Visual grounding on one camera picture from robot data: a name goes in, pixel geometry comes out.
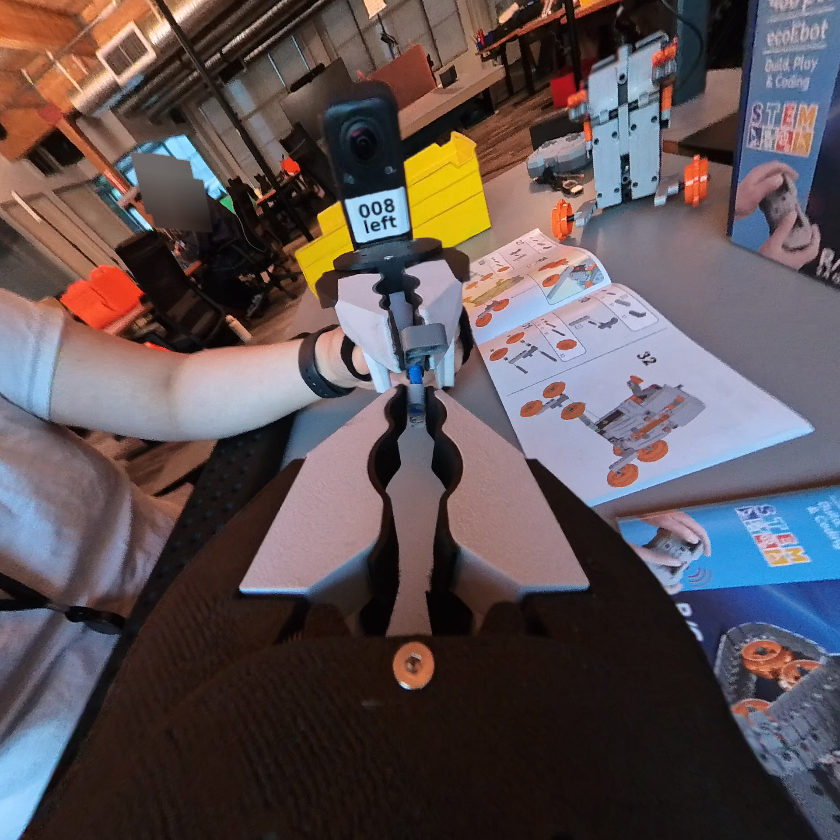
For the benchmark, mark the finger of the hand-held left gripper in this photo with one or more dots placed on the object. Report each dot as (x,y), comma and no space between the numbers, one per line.
(361,308)
(439,292)

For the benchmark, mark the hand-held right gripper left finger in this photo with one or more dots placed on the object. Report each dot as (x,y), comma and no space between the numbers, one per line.
(321,525)

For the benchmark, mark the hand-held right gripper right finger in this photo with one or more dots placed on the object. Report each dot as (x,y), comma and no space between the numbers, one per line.
(505,525)

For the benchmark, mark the dark grey technic beam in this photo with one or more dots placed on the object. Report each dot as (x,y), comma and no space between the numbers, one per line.
(408,344)

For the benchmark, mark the light grey technic beam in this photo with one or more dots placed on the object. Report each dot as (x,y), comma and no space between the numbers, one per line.
(420,397)

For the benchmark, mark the background grey desk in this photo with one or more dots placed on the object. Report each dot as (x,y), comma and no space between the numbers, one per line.
(459,98)

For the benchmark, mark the person's left hand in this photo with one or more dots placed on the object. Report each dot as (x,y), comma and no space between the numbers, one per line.
(331,361)

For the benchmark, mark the black wristband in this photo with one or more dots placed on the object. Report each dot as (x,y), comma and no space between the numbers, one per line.
(310,374)

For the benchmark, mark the yellow plastic bin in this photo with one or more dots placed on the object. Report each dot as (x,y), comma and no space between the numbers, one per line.
(453,197)

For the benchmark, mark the black monitor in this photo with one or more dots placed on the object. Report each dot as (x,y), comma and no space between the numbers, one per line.
(321,92)

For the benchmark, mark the brown cardboard box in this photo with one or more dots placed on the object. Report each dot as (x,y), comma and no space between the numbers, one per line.
(413,72)

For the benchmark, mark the white bottle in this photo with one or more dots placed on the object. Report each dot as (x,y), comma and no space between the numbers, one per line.
(239,329)

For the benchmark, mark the grey remote controller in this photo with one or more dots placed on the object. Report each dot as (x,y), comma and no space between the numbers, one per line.
(558,154)

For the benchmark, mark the black mesh office chair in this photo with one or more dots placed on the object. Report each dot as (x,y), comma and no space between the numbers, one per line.
(164,282)

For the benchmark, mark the long wooden workbench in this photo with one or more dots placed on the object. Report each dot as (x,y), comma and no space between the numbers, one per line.
(525,26)

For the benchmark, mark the open instruction booklet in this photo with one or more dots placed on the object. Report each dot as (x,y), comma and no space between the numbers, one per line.
(689,394)

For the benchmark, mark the grey orange toy robot model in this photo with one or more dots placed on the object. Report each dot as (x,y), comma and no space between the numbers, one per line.
(623,131)

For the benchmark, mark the blue robot kit manual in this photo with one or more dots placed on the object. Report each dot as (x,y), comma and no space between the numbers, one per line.
(754,590)

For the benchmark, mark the orange plastic case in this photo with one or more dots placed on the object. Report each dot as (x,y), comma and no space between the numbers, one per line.
(98,302)

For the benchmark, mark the ceiling air vent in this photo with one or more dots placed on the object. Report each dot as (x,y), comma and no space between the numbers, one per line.
(123,49)

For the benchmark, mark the black upright router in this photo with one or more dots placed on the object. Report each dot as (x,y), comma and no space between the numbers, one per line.
(692,52)

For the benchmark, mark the blue robot kit box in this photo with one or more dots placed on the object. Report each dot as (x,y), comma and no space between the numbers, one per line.
(754,98)

